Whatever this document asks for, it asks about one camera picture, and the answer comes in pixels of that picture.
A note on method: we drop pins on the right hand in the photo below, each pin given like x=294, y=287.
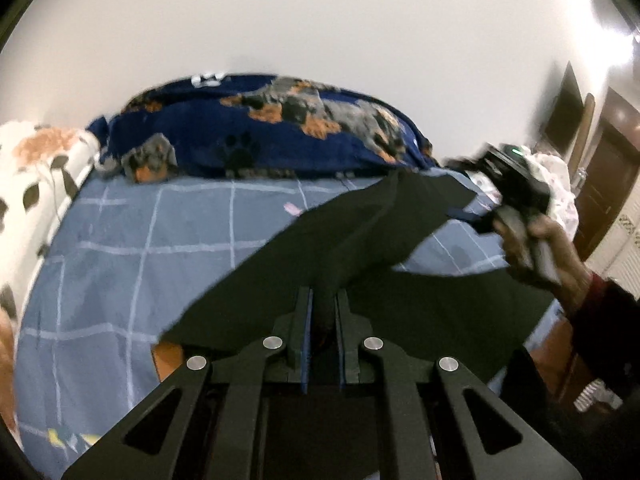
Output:
x=574, y=277

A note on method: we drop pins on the dark wooden door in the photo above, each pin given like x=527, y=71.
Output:
x=611, y=173

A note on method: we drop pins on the white patterned cloth pile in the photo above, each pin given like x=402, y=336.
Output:
x=553, y=170

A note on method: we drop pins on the white floral quilt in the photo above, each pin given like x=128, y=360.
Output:
x=42, y=169

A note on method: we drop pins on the black pants orange lining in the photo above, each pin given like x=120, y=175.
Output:
x=356, y=243

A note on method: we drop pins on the brown wooden bed frame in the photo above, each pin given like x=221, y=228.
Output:
x=555, y=360

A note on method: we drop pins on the blue grid bed sheet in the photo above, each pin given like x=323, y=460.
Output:
x=129, y=259

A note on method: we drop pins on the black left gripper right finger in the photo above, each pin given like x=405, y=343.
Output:
x=439, y=421

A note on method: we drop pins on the dark red sleeve forearm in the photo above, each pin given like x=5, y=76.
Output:
x=606, y=336

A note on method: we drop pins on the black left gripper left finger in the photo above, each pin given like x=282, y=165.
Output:
x=207, y=419

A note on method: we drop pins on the black wall television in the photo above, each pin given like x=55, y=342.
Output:
x=560, y=128

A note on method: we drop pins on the navy dog print blanket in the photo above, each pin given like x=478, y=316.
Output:
x=258, y=126

